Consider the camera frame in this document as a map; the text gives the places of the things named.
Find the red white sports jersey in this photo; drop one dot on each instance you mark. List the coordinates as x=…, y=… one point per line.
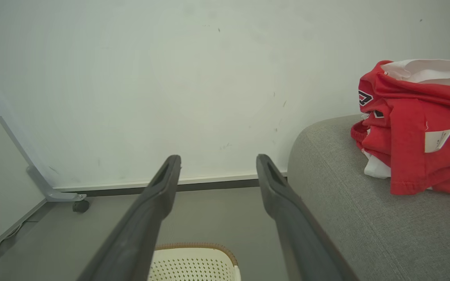
x=408, y=117

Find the grey caster leg with wheel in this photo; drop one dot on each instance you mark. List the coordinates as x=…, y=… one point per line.
x=55, y=194

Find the black caster wheel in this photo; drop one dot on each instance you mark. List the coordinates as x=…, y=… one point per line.
x=81, y=206

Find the grey fabric sofa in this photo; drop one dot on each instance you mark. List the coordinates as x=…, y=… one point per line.
x=365, y=234

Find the cream perforated laundry basket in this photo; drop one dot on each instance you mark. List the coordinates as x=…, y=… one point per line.
x=193, y=267

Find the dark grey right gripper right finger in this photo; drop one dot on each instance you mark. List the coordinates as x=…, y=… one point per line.
x=291, y=222

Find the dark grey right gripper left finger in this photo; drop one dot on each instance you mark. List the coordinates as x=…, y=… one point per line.
x=139, y=222

